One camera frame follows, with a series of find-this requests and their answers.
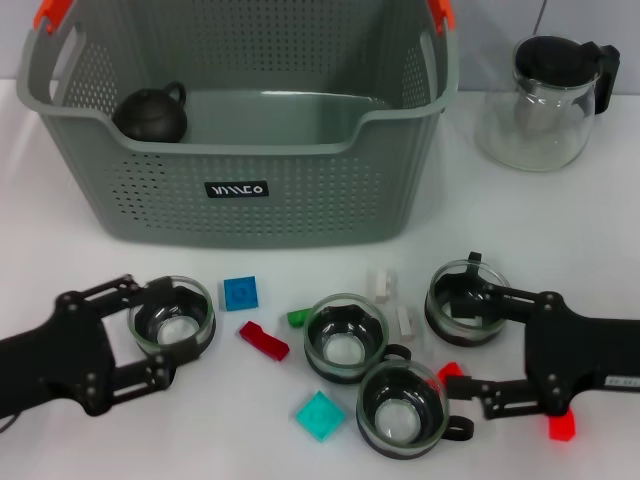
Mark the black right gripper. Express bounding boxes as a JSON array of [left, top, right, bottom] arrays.
[[444, 282, 640, 421]]

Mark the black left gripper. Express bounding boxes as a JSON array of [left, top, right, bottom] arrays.
[[0, 273, 202, 419]]

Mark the glass teacup with black base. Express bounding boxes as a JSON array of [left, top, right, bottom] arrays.
[[303, 293, 414, 385], [127, 274, 218, 362], [355, 359, 475, 459], [424, 252, 514, 348]]

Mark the blue square toy brick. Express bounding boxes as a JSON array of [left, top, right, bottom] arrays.
[[222, 276, 260, 312]]

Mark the grey-green perforated storage basket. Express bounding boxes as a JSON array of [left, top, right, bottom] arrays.
[[16, 0, 460, 251]]

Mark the orange-red notched toy brick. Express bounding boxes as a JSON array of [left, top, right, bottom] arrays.
[[437, 362, 464, 386]]

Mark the bright red toy brick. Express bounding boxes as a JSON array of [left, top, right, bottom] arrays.
[[547, 404, 577, 442]]

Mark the clear toy brick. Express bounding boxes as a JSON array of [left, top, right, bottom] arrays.
[[394, 304, 421, 344], [366, 268, 401, 304]]

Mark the dark red toy brick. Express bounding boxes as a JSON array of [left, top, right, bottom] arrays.
[[238, 321, 291, 362]]

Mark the teal square toy brick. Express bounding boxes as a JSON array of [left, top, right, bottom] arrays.
[[293, 389, 347, 444]]

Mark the black clay teapot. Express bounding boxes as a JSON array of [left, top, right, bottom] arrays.
[[112, 81, 190, 145]]

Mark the glass teapot with black lid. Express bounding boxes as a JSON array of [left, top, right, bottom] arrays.
[[473, 34, 622, 174]]

